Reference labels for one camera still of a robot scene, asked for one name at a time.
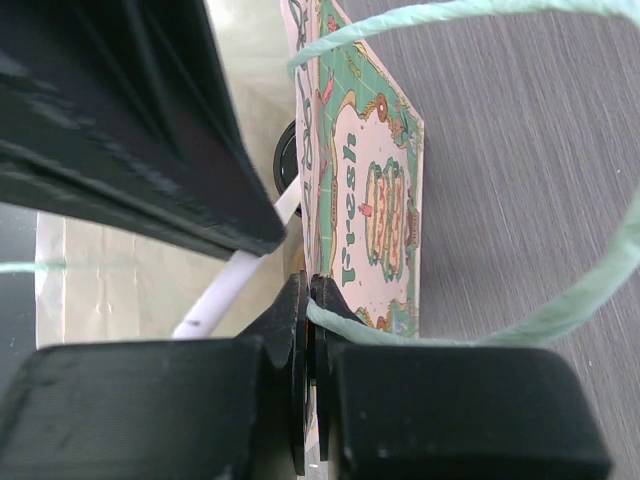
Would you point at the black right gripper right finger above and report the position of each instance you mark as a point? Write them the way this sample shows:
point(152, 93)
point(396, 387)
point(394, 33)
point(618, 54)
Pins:
point(413, 412)

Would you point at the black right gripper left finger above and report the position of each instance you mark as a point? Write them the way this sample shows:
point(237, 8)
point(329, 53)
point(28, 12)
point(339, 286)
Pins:
point(231, 408)

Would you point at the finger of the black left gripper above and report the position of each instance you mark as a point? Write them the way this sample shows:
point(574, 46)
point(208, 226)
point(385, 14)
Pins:
point(118, 112)

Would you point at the black plastic cup lid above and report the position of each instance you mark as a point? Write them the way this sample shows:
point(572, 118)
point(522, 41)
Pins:
point(285, 163)

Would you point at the printed paper gift bag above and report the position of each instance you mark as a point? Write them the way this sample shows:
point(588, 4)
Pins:
point(353, 215)

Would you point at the white paper strip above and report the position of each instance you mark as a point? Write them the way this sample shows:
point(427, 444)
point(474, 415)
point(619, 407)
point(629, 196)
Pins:
point(239, 293)

